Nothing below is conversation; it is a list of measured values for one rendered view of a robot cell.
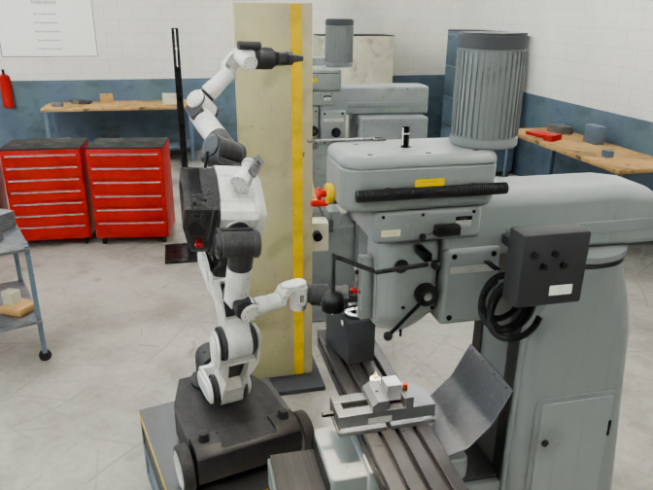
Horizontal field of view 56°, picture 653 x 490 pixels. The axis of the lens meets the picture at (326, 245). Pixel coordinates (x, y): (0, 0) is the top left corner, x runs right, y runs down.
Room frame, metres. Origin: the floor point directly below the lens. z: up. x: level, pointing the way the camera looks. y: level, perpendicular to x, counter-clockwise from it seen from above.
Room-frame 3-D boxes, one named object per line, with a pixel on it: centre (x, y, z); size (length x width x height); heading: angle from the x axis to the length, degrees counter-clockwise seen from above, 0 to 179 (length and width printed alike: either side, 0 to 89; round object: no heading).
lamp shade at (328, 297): (1.71, -0.02, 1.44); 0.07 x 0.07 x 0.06
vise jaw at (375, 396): (1.80, -0.17, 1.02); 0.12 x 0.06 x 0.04; 14
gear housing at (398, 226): (1.82, -0.27, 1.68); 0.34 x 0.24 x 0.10; 104
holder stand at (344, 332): (2.27, -0.10, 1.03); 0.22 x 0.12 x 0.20; 24
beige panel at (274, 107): (3.48, 0.30, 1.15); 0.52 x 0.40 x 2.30; 104
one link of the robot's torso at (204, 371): (2.41, 0.46, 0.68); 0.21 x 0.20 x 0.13; 27
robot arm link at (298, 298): (2.24, 0.09, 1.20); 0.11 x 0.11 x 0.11; 89
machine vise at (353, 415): (1.81, -0.20, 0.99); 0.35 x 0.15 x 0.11; 104
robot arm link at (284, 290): (2.20, 0.14, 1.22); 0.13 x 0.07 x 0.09; 128
